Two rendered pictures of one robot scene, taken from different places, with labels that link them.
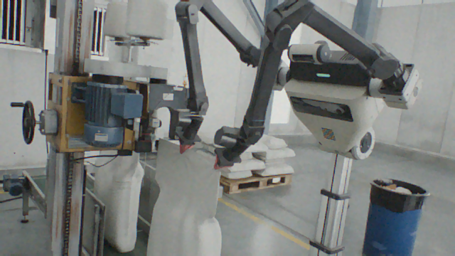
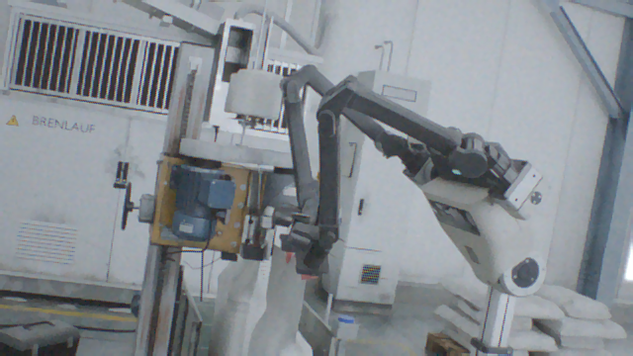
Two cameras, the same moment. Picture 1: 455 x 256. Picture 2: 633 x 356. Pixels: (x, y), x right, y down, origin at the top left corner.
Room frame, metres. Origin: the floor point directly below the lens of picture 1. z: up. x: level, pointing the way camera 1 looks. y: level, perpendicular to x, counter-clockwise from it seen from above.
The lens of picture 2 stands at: (-0.67, -0.86, 1.50)
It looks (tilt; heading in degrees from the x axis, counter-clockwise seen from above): 3 degrees down; 24
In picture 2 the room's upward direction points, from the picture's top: 10 degrees clockwise
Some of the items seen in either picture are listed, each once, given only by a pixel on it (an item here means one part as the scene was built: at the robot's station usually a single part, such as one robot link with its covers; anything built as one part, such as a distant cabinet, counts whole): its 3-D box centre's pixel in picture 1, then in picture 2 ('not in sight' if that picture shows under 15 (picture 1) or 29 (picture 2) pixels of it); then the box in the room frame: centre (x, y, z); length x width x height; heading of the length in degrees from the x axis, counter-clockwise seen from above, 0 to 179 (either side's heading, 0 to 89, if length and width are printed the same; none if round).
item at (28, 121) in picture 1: (27, 122); (126, 206); (1.44, 0.81, 1.13); 0.18 x 0.11 x 0.18; 40
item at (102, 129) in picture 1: (105, 114); (198, 203); (1.42, 0.49, 1.21); 0.15 x 0.15 x 0.25
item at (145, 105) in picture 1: (133, 98); (250, 190); (1.74, 0.47, 1.26); 0.22 x 0.05 x 0.16; 40
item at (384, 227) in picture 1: (392, 221); not in sight; (3.08, -1.55, 0.32); 0.51 x 0.48 x 0.65; 130
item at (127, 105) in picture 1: (126, 107); (216, 196); (1.38, 0.39, 1.25); 0.10 x 0.08 x 0.12; 155
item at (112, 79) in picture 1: (107, 79); (204, 162); (1.42, 0.49, 1.35); 0.12 x 0.12 x 0.04
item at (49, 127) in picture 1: (47, 121); (145, 208); (1.49, 0.75, 1.14); 0.11 x 0.06 x 0.11; 40
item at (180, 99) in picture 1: (156, 107); (284, 205); (1.87, 0.38, 1.21); 0.30 x 0.25 x 0.30; 40
